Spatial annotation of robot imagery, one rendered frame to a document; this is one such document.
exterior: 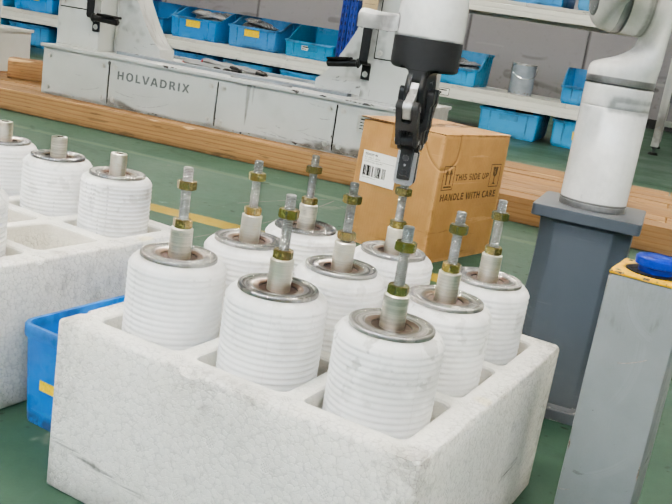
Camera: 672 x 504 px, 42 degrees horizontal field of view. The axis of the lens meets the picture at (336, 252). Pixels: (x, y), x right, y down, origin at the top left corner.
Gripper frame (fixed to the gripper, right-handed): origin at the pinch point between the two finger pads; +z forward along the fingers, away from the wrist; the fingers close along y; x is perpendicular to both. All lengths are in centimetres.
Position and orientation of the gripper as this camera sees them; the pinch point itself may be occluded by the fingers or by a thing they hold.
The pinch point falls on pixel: (406, 166)
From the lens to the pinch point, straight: 99.1
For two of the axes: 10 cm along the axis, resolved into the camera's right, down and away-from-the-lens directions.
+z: -1.5, 9.6, 2.5
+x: -9.5, -2.1, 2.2
